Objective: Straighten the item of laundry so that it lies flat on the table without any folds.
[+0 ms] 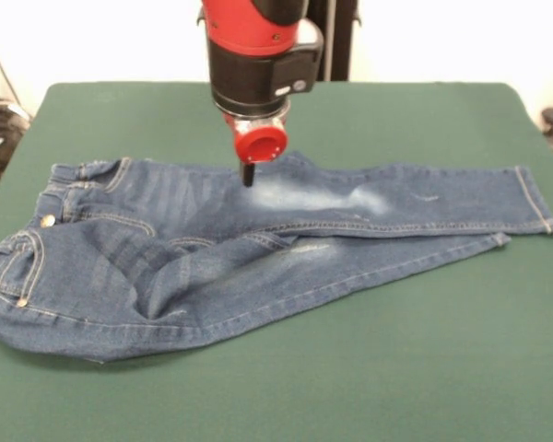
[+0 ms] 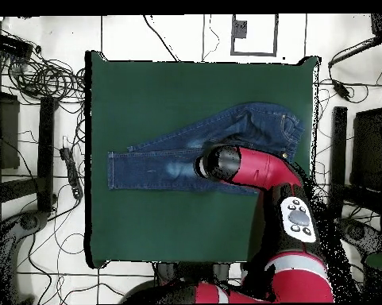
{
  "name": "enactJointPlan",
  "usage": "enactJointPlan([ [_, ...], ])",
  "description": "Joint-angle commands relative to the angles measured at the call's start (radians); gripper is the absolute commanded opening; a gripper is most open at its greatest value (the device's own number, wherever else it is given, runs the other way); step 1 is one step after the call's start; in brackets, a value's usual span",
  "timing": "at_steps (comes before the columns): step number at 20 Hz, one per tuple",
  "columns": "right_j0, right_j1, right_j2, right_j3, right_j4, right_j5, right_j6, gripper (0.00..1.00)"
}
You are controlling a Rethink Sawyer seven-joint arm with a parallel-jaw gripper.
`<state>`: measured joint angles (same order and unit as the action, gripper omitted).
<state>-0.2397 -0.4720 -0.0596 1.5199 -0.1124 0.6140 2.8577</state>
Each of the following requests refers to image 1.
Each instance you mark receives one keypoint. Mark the dark green table cloth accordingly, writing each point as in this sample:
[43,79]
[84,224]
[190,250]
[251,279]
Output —
[350,368]

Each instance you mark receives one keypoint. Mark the blue denim jeans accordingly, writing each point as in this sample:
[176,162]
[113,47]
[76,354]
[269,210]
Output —
[212,267]

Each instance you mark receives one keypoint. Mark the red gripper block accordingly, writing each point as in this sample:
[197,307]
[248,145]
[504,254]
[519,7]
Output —
[260,145]

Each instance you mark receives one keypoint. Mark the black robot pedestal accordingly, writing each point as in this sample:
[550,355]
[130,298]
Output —
[338,41]

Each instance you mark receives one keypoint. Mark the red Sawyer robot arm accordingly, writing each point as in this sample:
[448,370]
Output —
[258,60]

